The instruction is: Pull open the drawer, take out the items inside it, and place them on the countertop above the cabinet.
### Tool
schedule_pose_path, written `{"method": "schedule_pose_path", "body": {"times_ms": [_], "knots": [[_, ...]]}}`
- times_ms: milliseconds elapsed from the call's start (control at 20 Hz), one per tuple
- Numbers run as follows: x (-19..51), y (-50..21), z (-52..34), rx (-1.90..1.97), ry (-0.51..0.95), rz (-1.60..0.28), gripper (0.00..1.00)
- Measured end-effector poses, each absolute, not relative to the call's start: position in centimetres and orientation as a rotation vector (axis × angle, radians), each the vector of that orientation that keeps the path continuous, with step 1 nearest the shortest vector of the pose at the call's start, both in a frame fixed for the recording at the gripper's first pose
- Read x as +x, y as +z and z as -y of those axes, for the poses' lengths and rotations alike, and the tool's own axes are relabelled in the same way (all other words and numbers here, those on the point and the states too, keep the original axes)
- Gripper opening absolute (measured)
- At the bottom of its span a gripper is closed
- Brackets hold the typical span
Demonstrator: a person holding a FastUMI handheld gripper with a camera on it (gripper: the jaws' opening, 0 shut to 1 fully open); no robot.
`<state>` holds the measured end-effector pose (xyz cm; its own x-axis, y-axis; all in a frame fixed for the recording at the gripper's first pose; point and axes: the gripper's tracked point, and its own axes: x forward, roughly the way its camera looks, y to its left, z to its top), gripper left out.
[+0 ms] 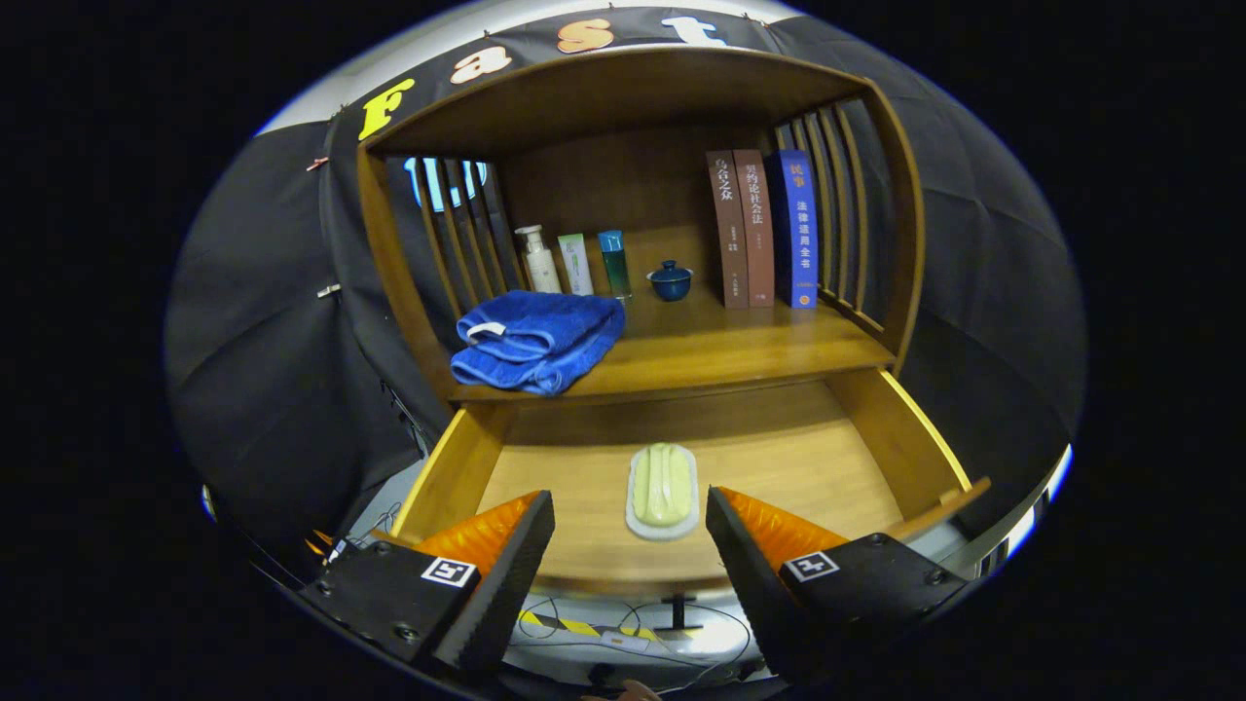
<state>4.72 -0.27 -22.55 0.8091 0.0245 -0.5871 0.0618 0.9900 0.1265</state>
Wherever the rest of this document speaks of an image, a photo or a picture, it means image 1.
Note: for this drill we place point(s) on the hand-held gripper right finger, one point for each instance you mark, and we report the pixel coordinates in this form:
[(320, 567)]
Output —
[(754, 594)]

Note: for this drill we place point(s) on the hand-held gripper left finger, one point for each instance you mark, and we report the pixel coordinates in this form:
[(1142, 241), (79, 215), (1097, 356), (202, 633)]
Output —
[(506, 594)]

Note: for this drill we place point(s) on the wooden drawer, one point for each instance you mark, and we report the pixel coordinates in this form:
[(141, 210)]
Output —
[(584, 487)]

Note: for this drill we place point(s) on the pale green soap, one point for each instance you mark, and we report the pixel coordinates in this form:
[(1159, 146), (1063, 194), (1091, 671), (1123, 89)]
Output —
[(662, 487)]

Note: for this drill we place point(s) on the wooden countertop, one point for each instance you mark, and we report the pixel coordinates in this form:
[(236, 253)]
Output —
[(720, 341)]

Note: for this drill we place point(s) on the folded blue towel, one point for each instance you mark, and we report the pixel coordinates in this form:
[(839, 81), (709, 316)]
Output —
[(545, 336)]

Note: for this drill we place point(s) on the blue lidded teacup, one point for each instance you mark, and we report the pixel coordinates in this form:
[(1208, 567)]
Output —
[(671, 284)]

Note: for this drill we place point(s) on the white pump bottle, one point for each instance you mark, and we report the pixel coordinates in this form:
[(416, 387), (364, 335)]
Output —
[(540, 268)]

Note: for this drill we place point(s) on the white green tube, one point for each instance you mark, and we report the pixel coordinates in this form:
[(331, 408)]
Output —
[(576, 268)]

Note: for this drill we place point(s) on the teal bottle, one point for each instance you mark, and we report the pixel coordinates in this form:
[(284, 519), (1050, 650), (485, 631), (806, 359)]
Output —
[(615, 268)]

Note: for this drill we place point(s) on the black backdrop cloth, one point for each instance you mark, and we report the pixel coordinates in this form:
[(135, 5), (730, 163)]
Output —
[(253, 341)]

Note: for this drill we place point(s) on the reddish brown book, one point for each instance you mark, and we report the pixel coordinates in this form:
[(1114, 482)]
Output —
[(754, 234)]

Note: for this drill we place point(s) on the dark brown book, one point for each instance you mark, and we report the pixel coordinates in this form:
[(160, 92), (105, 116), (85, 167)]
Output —
[(730, 234)]

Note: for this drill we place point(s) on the blue book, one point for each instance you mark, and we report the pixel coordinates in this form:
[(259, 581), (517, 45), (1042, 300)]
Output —
[(800, 234)]

